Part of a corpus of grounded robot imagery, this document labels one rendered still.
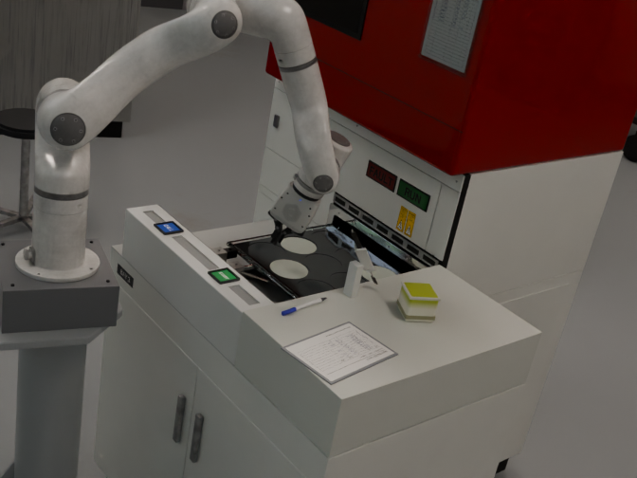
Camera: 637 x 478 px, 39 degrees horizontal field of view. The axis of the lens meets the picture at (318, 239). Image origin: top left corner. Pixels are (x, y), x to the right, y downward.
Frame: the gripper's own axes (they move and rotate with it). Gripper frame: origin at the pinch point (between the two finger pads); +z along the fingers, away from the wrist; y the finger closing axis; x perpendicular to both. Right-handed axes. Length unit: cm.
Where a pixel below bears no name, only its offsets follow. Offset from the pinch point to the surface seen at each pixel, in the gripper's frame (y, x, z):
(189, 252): -14.7, -18.1, 7.6
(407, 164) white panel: 17.0, 25.4, -26.1
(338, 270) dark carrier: 17.9, 7.0, 2.1
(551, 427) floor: 120, 105, 61
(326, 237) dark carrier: 9.9, 24.4, 5.2
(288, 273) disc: 7.6, -2.6, 5.8
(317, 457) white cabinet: 35, -55, 7
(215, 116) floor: -106, 342, 143
